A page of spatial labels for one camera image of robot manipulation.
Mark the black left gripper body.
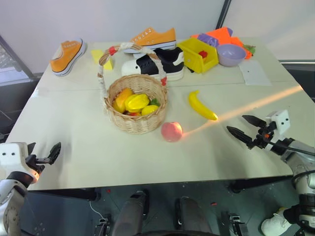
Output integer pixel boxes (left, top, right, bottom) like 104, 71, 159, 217
24, 153, 53, 174

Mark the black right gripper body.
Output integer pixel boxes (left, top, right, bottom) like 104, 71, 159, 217
246, 120, 278, 150

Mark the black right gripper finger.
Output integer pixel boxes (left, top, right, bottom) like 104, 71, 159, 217
226, 125, 254, 147
242, 115, 267, 128

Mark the white paper sheet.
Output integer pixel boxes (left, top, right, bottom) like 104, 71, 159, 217
239, 59, 273, 87

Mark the yellow banana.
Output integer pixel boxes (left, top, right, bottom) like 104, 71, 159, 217
188, 90, 219, 121

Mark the pink peach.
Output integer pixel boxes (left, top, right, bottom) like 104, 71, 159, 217
160, 121, 184, 143

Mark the purple plastic bowl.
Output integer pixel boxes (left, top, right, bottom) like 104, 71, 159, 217
217, 44, 247, 67

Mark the green and orange toy vegetable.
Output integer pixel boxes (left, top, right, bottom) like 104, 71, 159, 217
243, 44, 257, 60

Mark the orange mango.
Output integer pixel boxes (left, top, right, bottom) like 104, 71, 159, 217
112, 88, 135, 113

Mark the grey metal rack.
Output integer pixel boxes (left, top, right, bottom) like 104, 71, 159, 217
0, 34, 40, 87

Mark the yellow plastic storage bin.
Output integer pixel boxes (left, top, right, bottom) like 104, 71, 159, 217
177, 37, 220, 74

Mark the orange toy pile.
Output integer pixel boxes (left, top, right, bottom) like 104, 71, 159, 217
190, 27, 247, 50

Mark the yellow lemon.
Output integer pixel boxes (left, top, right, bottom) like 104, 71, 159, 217
141, 104, 159, 117

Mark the purple crumpled cloth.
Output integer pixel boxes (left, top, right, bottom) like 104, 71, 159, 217
197, 32, 220, 48

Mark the dark rounded robot leg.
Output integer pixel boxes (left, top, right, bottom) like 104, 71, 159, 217
174, 196, 214, 236
111, 189, 150, 236

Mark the yellow starfruit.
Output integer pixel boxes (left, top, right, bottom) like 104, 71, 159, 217
124, 93, 151, 114

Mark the orange canvas sneaker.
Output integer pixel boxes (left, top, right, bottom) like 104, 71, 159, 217
123, 27, 178, 54
50, 37, 88, 77

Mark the yellow triangular block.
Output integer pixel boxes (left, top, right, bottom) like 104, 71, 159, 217
91, 49, 115, 71

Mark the black slanted pole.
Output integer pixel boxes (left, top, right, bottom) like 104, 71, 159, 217
216, 0, 232, 30

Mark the black and white sneaker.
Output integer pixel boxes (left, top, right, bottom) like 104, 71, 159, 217
121, 47, 186, 82

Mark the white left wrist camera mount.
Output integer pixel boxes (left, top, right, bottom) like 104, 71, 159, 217
0, 142, 30, 173

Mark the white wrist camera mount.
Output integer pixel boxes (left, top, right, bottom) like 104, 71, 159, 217
265, 109, 291, 136
0, 142, 30, 173

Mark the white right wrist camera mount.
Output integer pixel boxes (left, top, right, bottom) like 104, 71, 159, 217
265, 109, 291, 136

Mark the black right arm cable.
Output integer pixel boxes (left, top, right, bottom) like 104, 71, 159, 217
266, 140, 315, 157

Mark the black table frame bar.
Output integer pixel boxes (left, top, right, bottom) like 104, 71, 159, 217
26, 187, 102, 202
228, 175, 294, 194

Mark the wicker basket with handle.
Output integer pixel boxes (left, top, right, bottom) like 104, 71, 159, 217
97, 42, 170, 135

